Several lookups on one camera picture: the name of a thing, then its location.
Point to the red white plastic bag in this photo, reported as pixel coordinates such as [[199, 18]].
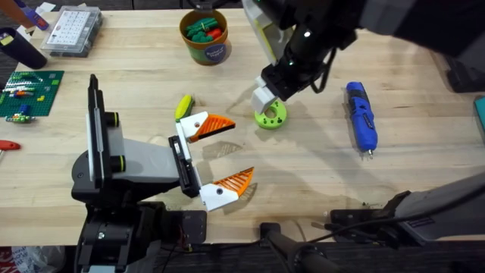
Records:
[[30, 261]]

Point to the blue electric screwdriver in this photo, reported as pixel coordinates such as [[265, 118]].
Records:
[[362, 117]]

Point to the left wrist upright black plate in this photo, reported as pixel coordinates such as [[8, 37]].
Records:
[[95, 129]]

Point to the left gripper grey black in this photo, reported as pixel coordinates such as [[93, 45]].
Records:
[[148, 163]]

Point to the black mount pole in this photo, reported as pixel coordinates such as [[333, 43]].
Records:
[[295, 250]]

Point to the black box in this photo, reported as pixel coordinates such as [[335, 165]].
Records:
[[466, 72]]

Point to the black cylinder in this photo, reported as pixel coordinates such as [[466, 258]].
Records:
[[22, 49]]

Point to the tub of toy vegetables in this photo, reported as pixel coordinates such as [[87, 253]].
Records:
[[204, 38]]

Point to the green board with toy blocks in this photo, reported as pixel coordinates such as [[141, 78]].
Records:
[[30, 95]]

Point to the teal box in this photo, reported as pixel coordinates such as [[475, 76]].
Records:
[[481, 113]]

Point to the right wrist upright pale plate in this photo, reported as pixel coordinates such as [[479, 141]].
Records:
[[265, 30]]

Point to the clear plastic parts box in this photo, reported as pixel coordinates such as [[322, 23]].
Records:
[[72, 30]]

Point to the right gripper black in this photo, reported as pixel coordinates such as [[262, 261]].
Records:
[[303, 57]]

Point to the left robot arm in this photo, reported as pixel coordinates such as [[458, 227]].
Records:
[[113, 235]]

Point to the green disc with holes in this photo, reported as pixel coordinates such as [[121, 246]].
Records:
[[278, 117]]

